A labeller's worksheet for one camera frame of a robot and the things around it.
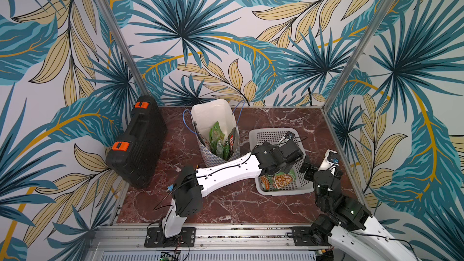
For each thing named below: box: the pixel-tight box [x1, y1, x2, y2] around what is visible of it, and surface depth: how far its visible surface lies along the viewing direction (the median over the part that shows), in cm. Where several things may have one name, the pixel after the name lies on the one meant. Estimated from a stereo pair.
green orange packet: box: [215, 140, 231, 161], surface depth 85 cm
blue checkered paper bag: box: [191, 99, 241, 168], surface depth 90 cm
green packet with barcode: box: [258, 174, 274, 192], surface depth 86 cm
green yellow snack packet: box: [209, 120, 226, 155], surface depth 94 cm
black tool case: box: [105, 94, 168, 189], surface depth 78 cm
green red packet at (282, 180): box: [273, 168, 297, 191], surface depth 90 cm
